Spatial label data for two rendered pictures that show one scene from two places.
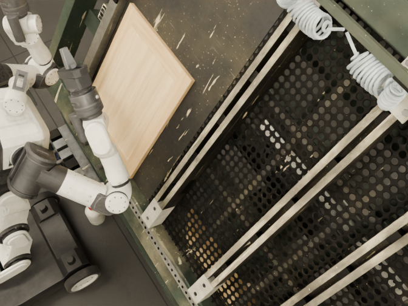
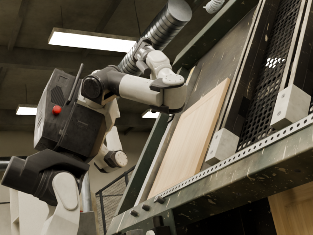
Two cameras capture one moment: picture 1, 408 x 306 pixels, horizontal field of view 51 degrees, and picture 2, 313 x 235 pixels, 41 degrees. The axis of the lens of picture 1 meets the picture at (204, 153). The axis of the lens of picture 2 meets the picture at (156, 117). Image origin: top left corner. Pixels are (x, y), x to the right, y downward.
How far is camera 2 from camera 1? 219 cm
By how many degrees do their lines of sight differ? 83
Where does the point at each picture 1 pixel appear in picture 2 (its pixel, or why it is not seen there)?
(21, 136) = not seen: hidden behind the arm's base
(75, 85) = (142, 44)
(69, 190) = (132, 77)
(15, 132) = not seen: hidden behind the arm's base
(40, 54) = (115, 139)
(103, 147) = (160, 57)
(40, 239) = not seen: outside the picture
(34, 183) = (105, 73)
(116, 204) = (172, 78)
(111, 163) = (167, 70)
